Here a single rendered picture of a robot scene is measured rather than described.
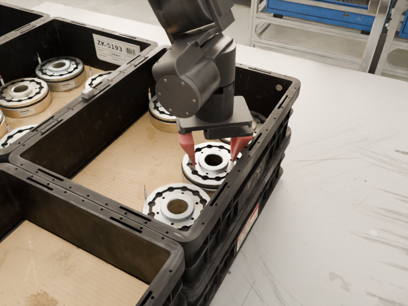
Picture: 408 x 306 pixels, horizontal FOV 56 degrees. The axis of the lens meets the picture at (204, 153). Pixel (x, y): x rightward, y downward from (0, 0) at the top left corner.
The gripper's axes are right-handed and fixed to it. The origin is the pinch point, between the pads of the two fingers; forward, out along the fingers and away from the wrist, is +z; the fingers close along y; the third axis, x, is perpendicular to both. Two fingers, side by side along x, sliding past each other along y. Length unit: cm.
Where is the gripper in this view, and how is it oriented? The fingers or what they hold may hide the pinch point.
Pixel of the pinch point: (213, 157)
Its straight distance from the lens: 61.7
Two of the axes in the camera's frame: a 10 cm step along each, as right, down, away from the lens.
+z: 0.1, 7.5, 6.6
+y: 9.9, -1.1, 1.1
